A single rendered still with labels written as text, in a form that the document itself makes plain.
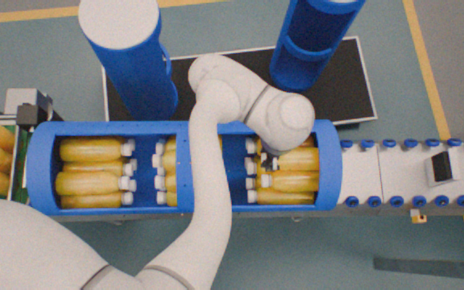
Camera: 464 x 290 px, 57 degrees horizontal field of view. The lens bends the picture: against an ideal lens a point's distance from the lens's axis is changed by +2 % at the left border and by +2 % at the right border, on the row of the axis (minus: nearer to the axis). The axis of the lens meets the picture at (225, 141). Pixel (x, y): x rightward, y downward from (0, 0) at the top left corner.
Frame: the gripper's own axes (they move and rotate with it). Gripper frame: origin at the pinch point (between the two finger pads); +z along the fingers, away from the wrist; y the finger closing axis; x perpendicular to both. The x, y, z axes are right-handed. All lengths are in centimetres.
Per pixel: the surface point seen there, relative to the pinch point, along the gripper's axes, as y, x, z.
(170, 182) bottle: -6.4, 28.3, 4.9
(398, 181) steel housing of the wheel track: -4, -50, 26
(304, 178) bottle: -5.9, -11.6, 4.1
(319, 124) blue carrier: 9.6, -16.2, -0.2
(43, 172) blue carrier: -5, 62, -3
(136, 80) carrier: 42, 46, 43
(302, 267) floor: -35, -34, 119
